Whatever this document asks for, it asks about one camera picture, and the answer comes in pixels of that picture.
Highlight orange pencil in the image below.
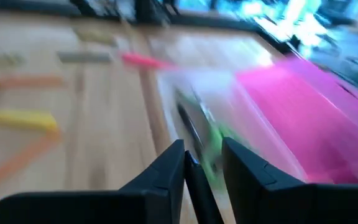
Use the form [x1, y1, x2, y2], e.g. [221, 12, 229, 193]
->
[0, 133, 60, 191]
[0, 75, 65, 90]

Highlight olive crayon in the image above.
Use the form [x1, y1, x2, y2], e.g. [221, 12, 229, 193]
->
[75, 30, 118, 47]

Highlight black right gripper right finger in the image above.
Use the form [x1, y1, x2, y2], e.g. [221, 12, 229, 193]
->
[222, 137, 358, 224]

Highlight black pencil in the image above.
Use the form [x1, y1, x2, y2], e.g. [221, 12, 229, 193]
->
[175, 104, 225, 224]

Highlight yellow highlighter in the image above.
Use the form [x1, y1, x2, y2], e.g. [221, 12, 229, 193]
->
[0, 106, 59, 132]

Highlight green-handled scissors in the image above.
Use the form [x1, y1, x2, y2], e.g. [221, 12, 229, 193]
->
[175, 88, 232, 190]

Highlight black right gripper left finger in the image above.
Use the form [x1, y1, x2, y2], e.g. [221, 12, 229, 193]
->
[0, 139, 185, 224]

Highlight dark green crayon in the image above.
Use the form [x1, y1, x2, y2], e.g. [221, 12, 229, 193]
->
[57, 50, 112, 63]

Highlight pink pen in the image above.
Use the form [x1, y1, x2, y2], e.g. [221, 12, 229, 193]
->
[121, 52, 171, 70]

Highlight clear pencil box pink lid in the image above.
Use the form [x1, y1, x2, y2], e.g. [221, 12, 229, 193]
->
[157, 57, 358, 200]

